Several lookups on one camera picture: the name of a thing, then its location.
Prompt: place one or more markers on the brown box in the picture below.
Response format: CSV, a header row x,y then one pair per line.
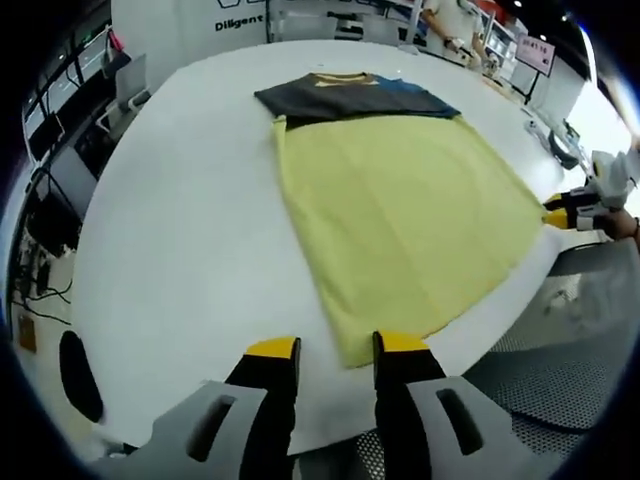
x,y
27,334

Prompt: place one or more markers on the yellow blue grey garment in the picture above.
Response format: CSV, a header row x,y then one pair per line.
x,y
400,210

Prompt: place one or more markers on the black oval pad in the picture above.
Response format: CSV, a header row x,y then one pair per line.
x,y
80,375

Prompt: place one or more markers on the white office chair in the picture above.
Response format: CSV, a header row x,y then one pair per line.
x,y
131,82

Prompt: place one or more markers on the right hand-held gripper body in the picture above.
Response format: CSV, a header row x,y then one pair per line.
x,y
615,180

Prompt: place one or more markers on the pink display on stand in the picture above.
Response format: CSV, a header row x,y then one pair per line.
x,y
535,52

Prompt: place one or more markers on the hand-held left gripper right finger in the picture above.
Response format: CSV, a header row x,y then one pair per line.
x,y
400,400

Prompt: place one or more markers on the pale grey chair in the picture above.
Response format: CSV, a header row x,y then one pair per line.
x,y
381,29
300,27

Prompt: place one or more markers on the hanging pink grey bags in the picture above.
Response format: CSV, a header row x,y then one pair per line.
x,y
117,47

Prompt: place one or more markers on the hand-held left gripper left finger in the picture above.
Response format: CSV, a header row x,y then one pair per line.
x,y
270,400

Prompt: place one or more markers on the person's right hand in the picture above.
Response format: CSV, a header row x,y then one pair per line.
x,y
621,225

